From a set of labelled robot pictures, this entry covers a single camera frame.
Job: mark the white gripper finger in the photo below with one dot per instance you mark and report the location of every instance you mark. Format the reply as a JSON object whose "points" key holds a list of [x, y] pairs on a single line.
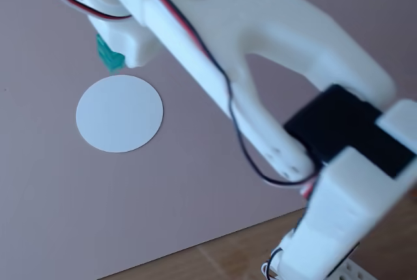
{"points": [[130, 40]]}

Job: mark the teal lego brick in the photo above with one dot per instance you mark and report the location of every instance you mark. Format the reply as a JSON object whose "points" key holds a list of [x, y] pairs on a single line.
{"points": [[110, 59]]}

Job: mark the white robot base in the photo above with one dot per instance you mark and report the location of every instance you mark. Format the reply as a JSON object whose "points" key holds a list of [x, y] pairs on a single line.
{"points": [[353, 271]]}

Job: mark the white paper circle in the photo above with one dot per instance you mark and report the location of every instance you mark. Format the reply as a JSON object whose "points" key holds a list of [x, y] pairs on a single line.
{"points": [[119, 114]]}

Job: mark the pinkish grey mat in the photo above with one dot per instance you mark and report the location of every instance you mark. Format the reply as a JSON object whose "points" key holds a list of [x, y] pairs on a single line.
{"points": [[130, 202]]}

